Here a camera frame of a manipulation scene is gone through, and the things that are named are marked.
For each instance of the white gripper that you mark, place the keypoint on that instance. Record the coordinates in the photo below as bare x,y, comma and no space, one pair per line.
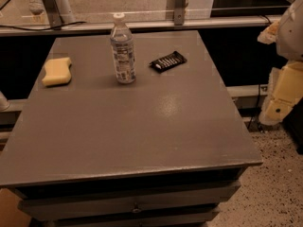
291,35

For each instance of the clear plastic water bottle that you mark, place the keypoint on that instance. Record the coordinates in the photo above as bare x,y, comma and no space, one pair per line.
122,44

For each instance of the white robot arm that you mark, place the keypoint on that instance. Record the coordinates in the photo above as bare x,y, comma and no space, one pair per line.
289,38

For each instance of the grey drawer cabinet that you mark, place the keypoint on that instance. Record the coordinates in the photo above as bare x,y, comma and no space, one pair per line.
173,144

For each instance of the yellow sponge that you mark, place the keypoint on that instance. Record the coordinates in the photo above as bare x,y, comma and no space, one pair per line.
57,72

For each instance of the metal drawer knob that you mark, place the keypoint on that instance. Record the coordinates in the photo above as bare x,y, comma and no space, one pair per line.
136,210

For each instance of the white pipe left edge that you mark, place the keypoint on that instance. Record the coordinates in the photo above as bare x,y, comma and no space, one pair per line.
4,103

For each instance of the metal frame post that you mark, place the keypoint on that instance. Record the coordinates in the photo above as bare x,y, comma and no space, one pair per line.
175,11

